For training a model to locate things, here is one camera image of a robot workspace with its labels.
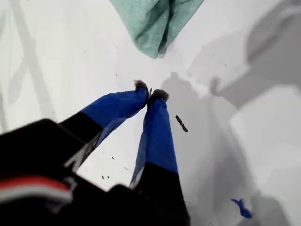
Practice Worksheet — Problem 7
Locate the pale green T-shirt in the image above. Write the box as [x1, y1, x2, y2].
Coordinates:
[109, 0, 204, 59]

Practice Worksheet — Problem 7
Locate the knobby black rubber scrap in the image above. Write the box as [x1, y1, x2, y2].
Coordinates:
[175, 114, 189, 133]

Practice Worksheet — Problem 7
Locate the blue tape scrap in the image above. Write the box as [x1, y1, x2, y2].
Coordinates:
[230, 198, 253, 219]

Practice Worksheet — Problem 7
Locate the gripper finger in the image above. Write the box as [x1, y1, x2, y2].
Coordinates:
[128, 89, 191, 226]
[58, 79, 149, 174]

